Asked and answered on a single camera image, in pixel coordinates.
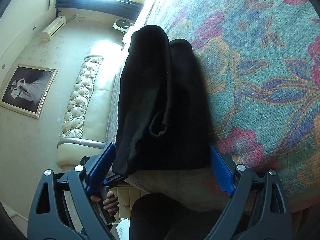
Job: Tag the small white object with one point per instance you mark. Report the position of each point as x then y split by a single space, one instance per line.
126 38

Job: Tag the white paper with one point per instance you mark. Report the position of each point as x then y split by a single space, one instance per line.
123 230

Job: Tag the dark blue curtain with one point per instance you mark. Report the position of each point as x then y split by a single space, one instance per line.
100 5

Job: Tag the bed with floral cover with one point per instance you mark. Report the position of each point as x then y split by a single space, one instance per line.
250 55

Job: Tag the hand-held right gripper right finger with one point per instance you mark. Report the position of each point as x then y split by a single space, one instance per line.
223 172

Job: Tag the cream bed frame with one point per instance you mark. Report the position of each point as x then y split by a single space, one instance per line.
130 200

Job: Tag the white air conditioner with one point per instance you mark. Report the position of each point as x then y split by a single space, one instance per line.
53 28

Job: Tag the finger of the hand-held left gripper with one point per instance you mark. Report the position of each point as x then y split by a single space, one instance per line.
115 178

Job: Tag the framed wall picture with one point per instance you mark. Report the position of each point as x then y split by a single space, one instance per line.
27 90

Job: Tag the black pants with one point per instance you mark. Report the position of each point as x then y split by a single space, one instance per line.
162 92

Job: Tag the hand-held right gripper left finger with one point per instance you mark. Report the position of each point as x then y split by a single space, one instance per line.
98 166

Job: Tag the cream tufted headboard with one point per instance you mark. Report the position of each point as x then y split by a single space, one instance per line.
80 100

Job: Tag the white box fan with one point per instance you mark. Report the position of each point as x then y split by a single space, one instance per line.
122 23

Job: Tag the person's left hand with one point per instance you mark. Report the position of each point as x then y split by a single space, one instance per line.
111 201

